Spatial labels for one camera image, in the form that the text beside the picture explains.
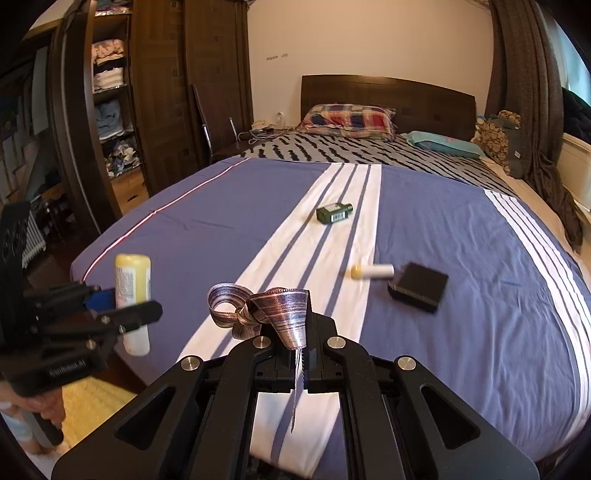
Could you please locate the left hand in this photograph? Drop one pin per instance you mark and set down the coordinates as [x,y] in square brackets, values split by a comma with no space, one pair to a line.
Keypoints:
[49,405]

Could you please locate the teal pillow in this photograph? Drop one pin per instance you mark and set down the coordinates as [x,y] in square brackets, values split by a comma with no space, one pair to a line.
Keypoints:
[443,144]

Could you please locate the blue white striped bedspread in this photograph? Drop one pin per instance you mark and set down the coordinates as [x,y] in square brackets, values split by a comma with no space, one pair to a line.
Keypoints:
[511,336]

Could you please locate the plaid pillow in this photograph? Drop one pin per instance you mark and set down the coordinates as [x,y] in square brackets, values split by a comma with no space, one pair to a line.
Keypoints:
[350,121]

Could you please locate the purple striped ribbon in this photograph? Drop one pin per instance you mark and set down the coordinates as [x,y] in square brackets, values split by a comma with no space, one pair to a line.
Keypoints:
[245,313]

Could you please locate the black clothing pile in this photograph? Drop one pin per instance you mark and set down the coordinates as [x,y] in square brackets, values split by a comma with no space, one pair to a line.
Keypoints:
[577,116]

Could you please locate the brown patterned cushion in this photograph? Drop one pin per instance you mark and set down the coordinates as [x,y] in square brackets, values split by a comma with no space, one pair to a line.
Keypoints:
[499,137]

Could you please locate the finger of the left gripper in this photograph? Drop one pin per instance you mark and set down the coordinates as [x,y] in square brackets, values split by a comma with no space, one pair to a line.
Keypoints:
[130,318]
[71,298]

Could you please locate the dark green bottle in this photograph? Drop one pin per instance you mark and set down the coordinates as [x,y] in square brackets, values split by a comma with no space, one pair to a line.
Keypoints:
[334,213]

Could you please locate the yellow fluffy rug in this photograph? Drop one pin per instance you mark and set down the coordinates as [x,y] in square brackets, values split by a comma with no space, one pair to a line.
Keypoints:
[88,404]

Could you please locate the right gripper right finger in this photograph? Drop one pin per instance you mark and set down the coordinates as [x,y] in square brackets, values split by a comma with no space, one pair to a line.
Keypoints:
[321,372]

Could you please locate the black white patterned sheet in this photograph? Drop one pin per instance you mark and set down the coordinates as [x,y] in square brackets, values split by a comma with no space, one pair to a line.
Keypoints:
[303,147]

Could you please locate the dark wooden headboard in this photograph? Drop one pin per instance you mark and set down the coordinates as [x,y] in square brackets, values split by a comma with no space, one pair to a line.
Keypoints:
[419,106]

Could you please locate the yellow white lotion bottle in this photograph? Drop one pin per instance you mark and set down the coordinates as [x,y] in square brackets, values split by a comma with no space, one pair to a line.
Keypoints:
[133,286]

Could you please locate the black box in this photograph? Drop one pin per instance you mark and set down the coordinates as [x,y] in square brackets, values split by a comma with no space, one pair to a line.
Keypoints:
[419,286]

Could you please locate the small yellow white tube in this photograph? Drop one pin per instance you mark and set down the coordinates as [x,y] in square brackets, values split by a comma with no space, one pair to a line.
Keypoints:
[372,271]

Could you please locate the white storage box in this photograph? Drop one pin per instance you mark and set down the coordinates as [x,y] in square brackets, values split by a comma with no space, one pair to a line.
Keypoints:
[574,166]

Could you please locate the brown curtain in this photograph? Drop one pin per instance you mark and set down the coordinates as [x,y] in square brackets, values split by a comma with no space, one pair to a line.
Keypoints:
[525,80]

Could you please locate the dark wooden wardrobe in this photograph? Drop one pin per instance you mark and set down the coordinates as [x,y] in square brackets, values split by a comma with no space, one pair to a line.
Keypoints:
[168,45]

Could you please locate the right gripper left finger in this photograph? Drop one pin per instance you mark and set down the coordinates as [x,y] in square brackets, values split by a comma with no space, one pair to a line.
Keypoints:
[277,371]

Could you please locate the dark wooden chair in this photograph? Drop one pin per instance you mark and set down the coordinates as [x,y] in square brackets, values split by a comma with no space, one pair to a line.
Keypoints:
[220,124]

